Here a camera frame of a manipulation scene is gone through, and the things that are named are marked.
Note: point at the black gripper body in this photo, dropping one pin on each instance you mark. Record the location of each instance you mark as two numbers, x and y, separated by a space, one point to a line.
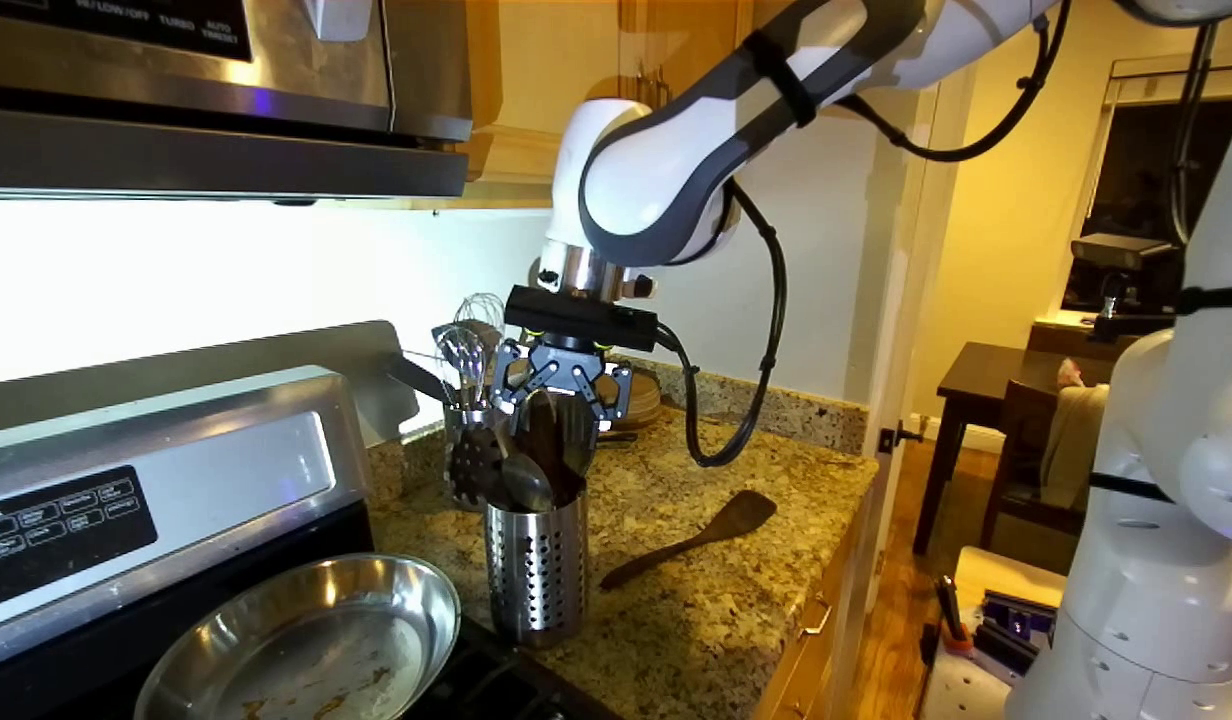
560 369

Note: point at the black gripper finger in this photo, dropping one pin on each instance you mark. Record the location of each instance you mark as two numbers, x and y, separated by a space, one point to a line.
609 393
510 369

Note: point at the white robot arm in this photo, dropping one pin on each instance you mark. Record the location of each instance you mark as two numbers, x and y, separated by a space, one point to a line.
1145 618

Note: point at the rear steel utensil holder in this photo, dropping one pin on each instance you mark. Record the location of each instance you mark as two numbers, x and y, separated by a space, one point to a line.
469 456

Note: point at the perforated steel utensil holder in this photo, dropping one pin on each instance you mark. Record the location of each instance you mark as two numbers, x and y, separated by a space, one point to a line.
539 568

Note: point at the metal whisk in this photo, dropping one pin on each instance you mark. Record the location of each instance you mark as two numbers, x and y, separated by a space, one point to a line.
469 347

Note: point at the steel frying pan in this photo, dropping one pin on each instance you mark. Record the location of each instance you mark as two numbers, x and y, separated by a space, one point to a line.
350 639

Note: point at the stainless steel microwave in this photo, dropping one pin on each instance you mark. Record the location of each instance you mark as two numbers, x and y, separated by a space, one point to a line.
235 97

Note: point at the wooden base cabinet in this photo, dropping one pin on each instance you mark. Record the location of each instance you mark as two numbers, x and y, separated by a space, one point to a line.
822 645

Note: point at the dark wooden side table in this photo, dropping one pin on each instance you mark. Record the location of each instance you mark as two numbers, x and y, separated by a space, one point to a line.
1013 393

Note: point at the stainless steel stove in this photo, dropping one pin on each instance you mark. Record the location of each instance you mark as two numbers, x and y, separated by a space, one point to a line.
144 493

